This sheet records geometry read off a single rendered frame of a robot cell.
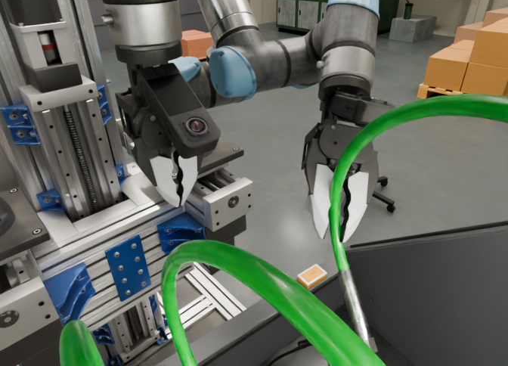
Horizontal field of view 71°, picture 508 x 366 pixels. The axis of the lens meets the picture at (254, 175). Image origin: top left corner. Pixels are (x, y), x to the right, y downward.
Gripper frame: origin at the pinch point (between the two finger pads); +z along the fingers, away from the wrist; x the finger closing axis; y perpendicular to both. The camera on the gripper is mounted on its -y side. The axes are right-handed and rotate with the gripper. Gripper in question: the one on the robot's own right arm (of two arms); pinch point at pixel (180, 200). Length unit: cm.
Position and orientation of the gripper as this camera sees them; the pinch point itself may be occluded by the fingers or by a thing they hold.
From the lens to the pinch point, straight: 49.6
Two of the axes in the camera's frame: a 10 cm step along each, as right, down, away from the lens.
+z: 0.2, 8.5, 5.3
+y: -5.9, -4.2, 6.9
